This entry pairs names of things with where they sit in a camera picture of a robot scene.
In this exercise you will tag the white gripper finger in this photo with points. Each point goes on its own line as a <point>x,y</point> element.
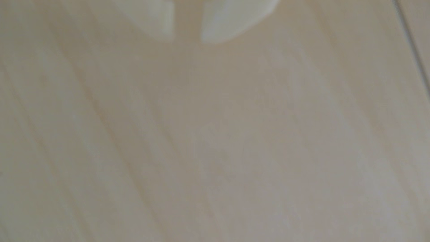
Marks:
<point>231,16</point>
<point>151,15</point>

